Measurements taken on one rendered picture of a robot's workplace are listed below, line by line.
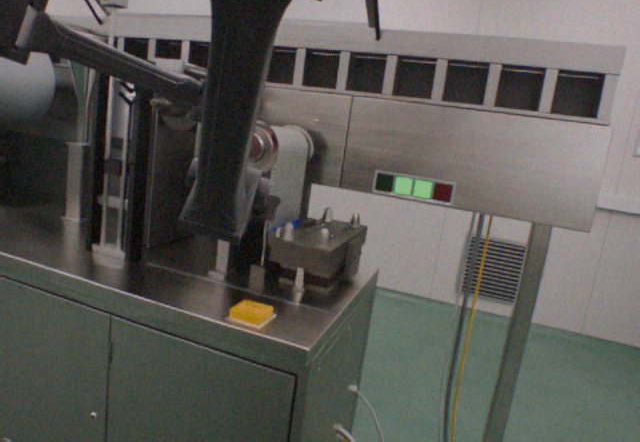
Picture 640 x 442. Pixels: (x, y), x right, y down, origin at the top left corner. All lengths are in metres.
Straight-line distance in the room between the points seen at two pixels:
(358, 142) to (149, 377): 0.89
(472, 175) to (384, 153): 0.27
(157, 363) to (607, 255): 3.37
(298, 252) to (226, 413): 0.41
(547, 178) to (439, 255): 2.50
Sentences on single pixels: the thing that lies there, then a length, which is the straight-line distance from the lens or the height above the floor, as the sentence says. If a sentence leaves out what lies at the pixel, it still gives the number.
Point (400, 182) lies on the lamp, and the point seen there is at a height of 1.19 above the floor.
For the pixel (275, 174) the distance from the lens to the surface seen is 1.20.
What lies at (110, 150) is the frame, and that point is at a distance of 1.33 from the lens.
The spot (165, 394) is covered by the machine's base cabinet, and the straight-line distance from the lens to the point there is 1.19.
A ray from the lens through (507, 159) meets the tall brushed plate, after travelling 1.39.
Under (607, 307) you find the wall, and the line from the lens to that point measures 4.02.
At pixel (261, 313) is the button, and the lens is 0.97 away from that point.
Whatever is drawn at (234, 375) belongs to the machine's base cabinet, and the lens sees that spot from 1.05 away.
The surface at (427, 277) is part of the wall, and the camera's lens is 3.88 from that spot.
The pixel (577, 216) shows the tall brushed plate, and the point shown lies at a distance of 1.43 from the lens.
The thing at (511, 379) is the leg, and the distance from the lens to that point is 1.74.
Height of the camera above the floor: 1.32
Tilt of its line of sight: 9 degrees down
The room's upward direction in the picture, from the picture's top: 8 degrees clockwise
